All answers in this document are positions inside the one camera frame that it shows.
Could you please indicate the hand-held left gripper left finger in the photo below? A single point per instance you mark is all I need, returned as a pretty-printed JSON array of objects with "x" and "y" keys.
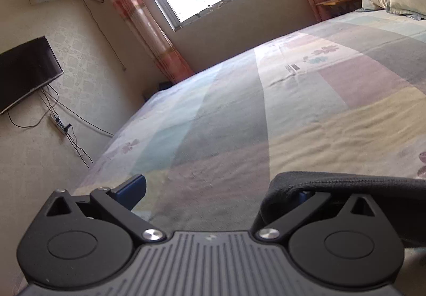
[{"x": 133, "y": 191}]

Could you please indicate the wooden bedside table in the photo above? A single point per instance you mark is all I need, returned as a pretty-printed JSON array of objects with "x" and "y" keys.
[{"x": 339, "y": 6}]

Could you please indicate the white power strip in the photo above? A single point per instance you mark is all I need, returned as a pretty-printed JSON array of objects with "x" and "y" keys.
[{"x": 60, "y": 123}]

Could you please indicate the bed with patchwork sheet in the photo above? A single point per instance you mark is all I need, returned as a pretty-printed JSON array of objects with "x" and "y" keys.
[{"x": 266, "y": 109}]

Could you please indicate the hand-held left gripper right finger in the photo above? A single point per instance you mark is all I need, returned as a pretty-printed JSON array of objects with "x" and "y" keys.
[{"x": 298, "y": 214}]

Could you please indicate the dark garment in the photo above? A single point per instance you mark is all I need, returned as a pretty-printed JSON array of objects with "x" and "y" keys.
[{"x": 332, "y": 183}]

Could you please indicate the black flat television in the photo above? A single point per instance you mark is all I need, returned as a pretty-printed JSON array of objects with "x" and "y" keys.
[{"x": 26, "y": 73}]

